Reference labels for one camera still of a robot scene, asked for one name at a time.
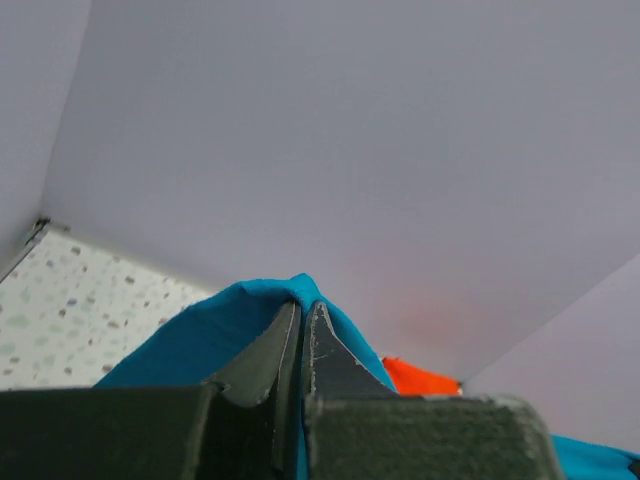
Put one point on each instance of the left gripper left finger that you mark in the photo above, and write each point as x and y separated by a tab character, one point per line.
241	423

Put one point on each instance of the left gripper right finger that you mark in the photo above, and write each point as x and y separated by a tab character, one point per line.
358	428

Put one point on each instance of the blue t shirt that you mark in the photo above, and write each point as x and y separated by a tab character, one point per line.
205	336

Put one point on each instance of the folded orange t shirt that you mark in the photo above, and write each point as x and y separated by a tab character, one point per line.
410	380

